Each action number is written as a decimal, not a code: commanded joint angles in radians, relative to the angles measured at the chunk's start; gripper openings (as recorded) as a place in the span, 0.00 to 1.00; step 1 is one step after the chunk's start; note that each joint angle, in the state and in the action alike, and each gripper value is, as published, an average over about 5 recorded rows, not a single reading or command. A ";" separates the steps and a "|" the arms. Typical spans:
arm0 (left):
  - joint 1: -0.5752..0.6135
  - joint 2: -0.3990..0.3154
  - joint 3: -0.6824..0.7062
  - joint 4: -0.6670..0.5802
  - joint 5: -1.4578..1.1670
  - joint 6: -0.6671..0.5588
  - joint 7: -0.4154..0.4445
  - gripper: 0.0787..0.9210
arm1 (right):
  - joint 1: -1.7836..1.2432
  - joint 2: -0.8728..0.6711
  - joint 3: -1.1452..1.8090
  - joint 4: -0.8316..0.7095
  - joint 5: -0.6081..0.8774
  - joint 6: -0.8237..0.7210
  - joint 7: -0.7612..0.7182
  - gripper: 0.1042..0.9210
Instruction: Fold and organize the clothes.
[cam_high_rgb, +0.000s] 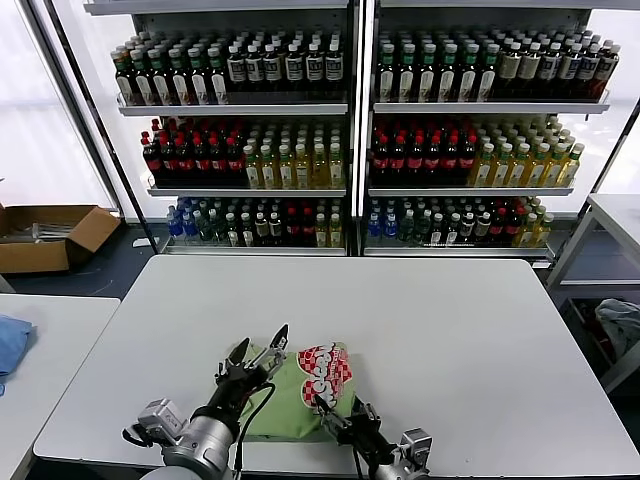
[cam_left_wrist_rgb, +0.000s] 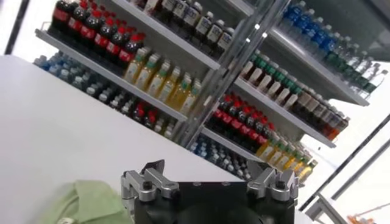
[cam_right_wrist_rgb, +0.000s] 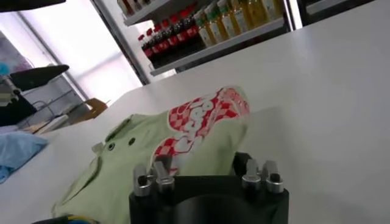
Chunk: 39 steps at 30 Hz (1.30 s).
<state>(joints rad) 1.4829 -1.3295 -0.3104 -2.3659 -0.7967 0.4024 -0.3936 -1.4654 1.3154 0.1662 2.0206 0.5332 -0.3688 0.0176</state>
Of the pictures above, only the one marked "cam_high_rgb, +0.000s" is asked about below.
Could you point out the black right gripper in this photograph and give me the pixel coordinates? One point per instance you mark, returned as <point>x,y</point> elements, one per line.
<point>360,437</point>

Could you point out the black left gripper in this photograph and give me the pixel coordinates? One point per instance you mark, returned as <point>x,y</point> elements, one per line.
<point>245,385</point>

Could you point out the light green t-shirt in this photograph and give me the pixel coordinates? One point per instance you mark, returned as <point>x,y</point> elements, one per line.
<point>280,400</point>

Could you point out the yellow juice bottle green label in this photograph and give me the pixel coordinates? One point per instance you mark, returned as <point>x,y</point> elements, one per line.
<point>319,172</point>
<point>536,171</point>
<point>501,171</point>
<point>554,171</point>
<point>269,173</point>
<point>252,173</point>
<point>336,172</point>
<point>571,170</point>
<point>519,171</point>
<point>484,171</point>
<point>286,173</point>
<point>302,173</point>

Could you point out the cola bottle red cap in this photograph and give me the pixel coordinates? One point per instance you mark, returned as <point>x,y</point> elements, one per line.
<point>235,165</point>
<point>151,163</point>
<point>449,163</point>
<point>168,165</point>
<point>398,163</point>
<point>202,165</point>
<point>432,163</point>
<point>467,162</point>
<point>185,165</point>
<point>381,163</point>
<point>219,165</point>
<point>415,163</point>

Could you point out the blue cloth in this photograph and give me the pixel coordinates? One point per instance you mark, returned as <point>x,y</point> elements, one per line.
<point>12,345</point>

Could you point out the brown cardboard box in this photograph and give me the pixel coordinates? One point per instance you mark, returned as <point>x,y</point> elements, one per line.
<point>30,260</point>

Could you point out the black storage bin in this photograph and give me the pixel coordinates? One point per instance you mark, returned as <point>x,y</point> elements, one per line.
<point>581,325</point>

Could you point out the grey metal shelving unit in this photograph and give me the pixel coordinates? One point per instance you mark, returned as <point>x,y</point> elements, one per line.
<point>241,111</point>
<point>476,108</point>

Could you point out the metal rods bundle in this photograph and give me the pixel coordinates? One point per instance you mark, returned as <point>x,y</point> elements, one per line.
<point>30,232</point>

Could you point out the dark tea bottle green cap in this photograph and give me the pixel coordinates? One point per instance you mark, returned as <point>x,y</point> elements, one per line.
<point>161,82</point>
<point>407,78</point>
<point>427,78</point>
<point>468,78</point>
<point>487,78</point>
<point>217,80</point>
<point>447,78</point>
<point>124,81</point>
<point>198,81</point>
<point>143,82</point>
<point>180,82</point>
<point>387,78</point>

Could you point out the pale grey cloth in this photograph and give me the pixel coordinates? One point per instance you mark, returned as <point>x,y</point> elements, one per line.
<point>618,320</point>

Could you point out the dark drink bottle white label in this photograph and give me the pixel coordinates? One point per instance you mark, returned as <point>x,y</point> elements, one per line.
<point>254,71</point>
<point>293,70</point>
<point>314,70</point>
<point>272,70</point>
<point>334,69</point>
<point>236,71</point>

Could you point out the dark drink bottle beige label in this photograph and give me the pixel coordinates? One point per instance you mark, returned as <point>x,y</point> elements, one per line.
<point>587,71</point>
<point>509,71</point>
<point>549,71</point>
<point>606,71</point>
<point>569,71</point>
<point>529,71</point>

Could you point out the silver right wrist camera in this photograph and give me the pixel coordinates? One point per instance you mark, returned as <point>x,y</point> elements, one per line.
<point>416,447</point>

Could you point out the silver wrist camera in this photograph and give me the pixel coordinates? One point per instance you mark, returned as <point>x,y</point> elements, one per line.
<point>160,420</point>
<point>416,447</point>

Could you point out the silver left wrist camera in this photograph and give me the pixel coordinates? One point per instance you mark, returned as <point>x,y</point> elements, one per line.
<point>160,420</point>

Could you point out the white frame table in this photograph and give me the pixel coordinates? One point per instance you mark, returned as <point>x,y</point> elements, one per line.
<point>571,250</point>

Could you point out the black window post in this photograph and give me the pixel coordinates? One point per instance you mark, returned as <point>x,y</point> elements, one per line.
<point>615,147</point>
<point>90,107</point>

